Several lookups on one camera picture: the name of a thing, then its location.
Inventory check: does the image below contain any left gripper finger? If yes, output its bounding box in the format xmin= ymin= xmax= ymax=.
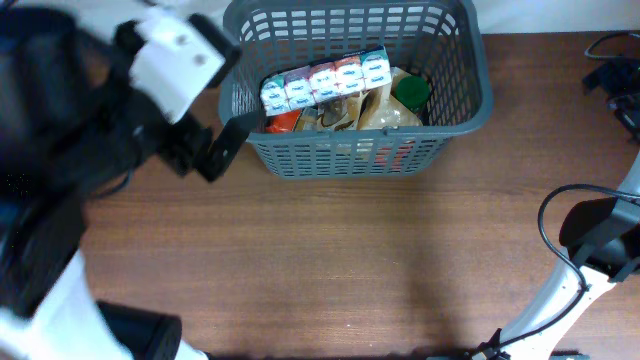
xmin=194 ymin=110 xmax=265 ymax=183
xmin=188 ymin=13 xmax=242 ymax=88

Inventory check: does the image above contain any multicolour tissue pack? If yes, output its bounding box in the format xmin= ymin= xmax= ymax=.
xmin=260 ymin=45 xmax=392 ymax=116

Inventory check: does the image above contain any small brown snack bag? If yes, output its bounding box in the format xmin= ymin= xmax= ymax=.
xmin=294 ymin=91 xmax=369 ymax=132

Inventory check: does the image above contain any beige paper bag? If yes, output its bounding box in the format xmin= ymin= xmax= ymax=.
xmin=357 ymin=67 xmax=422 ymax=130

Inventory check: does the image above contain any red orange pasta packet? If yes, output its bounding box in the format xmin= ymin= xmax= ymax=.
xmin=254 ymin=110 xmax=417 ymax=178

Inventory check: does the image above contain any green lid jar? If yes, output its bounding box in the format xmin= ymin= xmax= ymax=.
xmin=395 ymin=76 xmax=431 ymax=115

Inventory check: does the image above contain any grey plastic shopping basket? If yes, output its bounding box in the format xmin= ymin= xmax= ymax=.
xmin=218 ymin=0 xmax=493 ymax=179

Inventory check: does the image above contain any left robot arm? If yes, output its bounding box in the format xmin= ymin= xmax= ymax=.
xmin=1 ymin=1 xmax=260 ymax=359

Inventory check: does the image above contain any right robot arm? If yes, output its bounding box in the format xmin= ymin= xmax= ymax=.
xmin=471 ymin=164 xmax=639 ymax=359

